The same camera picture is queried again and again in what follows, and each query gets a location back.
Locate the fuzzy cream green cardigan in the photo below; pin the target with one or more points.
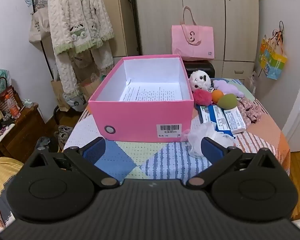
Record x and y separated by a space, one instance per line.
75 12

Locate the purple plush toy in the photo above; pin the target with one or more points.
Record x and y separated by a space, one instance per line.
227 86

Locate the orange egg-shaped sponge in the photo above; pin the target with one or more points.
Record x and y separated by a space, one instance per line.
217 95

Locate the colourful gift bag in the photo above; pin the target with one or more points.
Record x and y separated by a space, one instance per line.
272 62

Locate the yellow bedding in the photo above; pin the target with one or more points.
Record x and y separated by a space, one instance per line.
7 170

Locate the white door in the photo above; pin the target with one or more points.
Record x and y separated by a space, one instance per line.
297 135

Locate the brown paper bag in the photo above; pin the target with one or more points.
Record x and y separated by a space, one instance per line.
57 92
90 86

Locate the tall brown cabinet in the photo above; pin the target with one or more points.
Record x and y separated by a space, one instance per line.
120 17

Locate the printed paper sheet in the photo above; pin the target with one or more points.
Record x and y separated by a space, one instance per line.
152 93

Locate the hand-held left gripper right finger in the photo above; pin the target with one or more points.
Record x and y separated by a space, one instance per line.
212 150

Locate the white green printed bag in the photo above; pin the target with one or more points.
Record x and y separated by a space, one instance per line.
0 76

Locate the pink tote bag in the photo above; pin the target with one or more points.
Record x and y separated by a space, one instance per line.
192 42

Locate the brown checked handbag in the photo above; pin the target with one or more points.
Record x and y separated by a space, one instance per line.
1 96

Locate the patchwork blanket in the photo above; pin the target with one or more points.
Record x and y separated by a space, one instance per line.
265 140

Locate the beige canvas tote bag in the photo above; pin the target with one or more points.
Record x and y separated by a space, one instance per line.
38 30

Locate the black suitcase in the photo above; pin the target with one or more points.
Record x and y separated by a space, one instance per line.
200 66

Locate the white crumpled plastic film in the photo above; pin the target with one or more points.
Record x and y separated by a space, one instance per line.
205 131

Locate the beige wardrobe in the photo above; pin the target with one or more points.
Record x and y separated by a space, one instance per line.
160 17

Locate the pair of sneakers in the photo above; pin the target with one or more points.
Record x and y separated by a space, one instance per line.
63 132

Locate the orange label plastic bottle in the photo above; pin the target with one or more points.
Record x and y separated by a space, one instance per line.
12 107

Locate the pink cardboard box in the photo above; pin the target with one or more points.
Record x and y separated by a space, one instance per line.
140 115

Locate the green egg-shaped sponge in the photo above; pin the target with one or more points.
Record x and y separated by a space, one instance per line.
227 101

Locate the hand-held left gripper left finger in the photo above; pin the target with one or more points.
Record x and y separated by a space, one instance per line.
91 148

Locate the red fluffy pompom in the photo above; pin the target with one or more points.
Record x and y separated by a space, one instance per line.
202 97

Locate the wooden bedside cabinet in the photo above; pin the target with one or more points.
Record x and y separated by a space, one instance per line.
27 127

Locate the floral fabric scrunchie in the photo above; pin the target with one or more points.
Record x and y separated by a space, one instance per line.
250 110

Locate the white round plush toy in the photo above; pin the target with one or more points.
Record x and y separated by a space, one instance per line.
198 80

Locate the black clothes rack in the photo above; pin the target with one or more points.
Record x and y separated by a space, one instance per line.
46 55

